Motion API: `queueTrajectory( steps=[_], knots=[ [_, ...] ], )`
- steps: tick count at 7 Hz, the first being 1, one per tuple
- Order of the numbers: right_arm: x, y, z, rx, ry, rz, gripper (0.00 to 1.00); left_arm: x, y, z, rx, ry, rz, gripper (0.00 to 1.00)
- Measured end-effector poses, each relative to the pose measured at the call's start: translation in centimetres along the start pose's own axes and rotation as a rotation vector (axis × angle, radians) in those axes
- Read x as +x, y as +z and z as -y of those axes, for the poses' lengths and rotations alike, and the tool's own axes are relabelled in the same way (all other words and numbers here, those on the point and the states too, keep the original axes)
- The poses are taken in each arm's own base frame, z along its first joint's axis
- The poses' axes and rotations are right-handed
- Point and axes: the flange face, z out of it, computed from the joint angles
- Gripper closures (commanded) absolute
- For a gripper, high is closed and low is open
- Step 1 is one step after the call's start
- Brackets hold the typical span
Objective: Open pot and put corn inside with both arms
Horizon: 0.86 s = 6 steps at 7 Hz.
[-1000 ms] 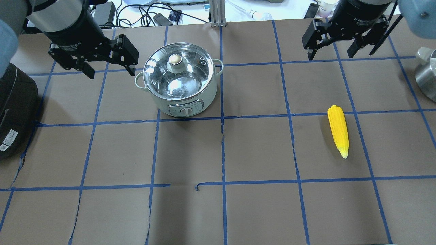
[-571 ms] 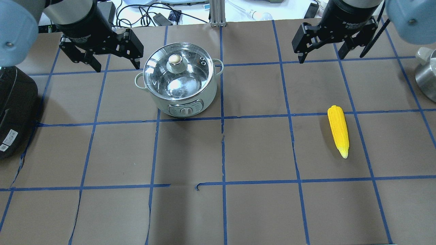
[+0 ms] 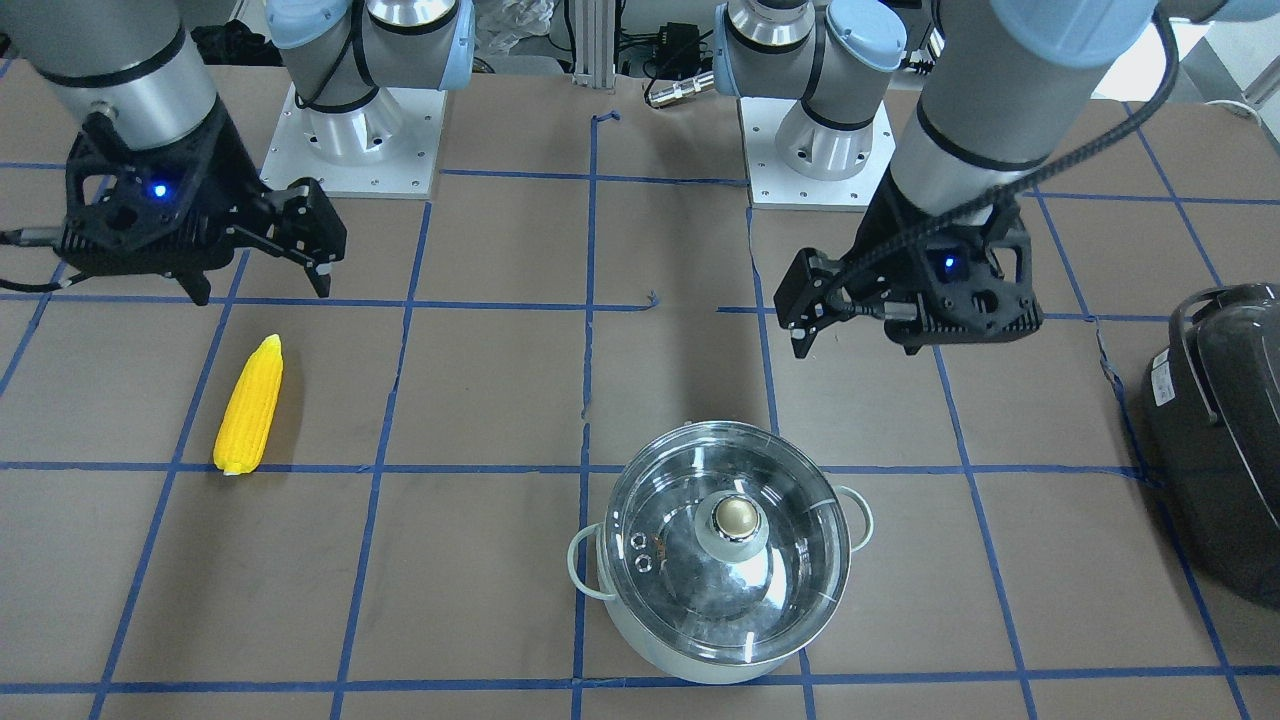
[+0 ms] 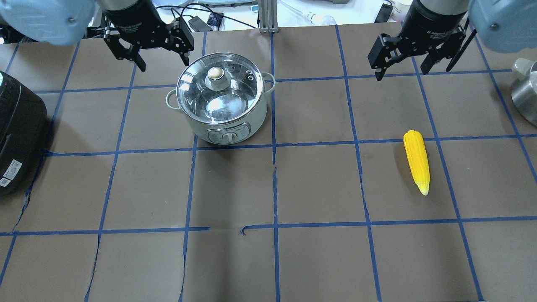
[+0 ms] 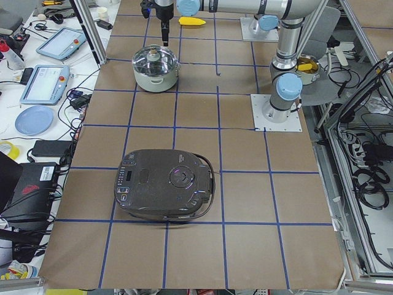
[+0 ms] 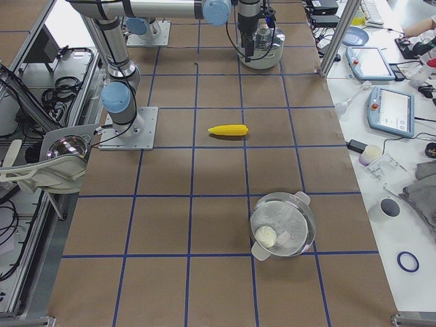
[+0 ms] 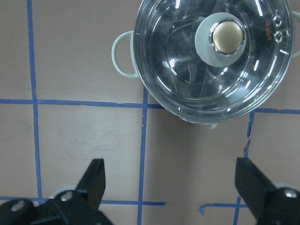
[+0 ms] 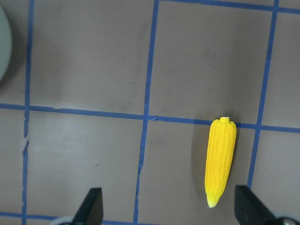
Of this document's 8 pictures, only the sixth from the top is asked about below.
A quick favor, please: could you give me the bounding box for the white steamed bun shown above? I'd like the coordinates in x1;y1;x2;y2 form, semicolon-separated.
255;225;277;248

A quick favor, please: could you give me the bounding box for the far blue teach pendant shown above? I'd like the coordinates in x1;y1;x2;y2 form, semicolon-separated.
345;46;395;81

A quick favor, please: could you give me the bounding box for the blue rubber ring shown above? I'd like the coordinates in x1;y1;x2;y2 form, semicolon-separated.
396;251;420;273

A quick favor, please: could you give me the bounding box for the glass pot lid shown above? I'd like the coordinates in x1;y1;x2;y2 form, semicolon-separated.
251;22;285;60

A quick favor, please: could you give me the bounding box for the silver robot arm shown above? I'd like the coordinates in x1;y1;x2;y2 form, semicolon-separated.
83;17;140;138
70;1;275;62

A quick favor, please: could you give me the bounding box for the purple white cup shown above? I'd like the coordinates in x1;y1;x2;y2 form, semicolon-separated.
358;144;382;166

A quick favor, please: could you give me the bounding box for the near blue teach pendant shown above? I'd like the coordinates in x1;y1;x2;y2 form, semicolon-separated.
367;87;415;138

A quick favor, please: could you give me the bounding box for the aluminium frame post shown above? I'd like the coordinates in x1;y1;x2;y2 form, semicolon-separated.
318;0;360;78

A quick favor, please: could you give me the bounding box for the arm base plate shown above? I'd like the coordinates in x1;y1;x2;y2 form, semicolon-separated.
127;20;171;48
98;106;158;151

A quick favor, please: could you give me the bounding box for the steel bowl on chair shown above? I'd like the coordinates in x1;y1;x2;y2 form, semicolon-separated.
46;135;89;159

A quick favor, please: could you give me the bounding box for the yellow toy corn cob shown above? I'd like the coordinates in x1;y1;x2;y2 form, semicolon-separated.
207;124;249;137

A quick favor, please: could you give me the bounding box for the white cup dark lid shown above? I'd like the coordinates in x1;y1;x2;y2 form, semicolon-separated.
368;198;401;223

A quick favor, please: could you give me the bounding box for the light blue plate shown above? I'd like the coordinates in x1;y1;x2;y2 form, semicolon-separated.
342;27;369;46

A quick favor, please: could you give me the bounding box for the blue teach pendant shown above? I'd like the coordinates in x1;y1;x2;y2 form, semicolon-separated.
367;87;415;138
345;46;395;81

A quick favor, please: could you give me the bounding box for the glass steamer pot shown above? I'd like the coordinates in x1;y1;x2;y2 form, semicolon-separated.
250;191;316;261

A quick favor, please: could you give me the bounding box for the black power adapter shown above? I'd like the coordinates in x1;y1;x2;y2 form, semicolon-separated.
346;139;367;154

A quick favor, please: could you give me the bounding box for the grey cloth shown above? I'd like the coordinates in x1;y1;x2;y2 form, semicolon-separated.
399;161;436;238

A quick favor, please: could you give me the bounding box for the pale green electric pot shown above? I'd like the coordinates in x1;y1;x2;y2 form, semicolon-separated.
238;23;285;69

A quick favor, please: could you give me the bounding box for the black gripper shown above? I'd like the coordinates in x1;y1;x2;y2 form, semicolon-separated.
238;10;260;62

